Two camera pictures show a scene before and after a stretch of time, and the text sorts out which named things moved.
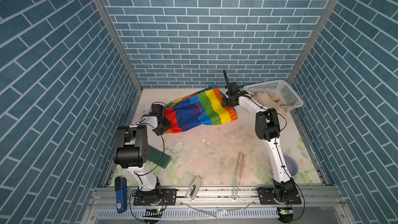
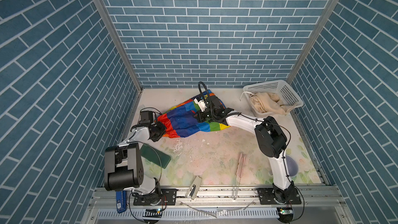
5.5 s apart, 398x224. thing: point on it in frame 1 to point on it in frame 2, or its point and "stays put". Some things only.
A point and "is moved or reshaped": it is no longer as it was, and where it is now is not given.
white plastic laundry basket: x=280 y=86 stays put
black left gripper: x=167 y=123 to x=162 y=129
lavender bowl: x=292 y=165 stays put
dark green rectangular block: x=159 y=158 stays put
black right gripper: x=224 y=104 to x=199 y=117
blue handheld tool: x=121 y=189 stays put
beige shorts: x=271 y=100 stays put
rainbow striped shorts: x=203 y=108 is moved or reshaped
